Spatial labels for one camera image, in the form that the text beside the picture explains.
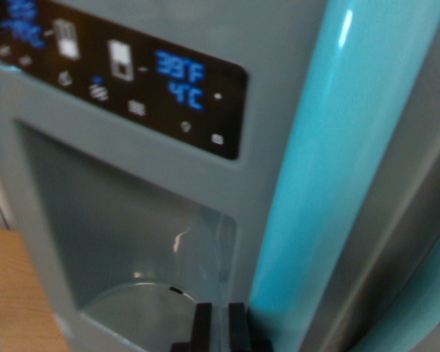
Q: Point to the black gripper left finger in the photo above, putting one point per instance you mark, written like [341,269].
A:
[202,326]

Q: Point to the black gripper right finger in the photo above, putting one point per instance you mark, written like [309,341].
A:
[238,326]

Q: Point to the grey fridge door with dispenser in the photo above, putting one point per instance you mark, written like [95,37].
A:
[132,190]

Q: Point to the grey fridge door with logo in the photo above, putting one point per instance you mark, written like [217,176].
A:
[399,264]

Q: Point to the black control panel sticker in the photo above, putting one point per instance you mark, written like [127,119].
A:
[150,99]

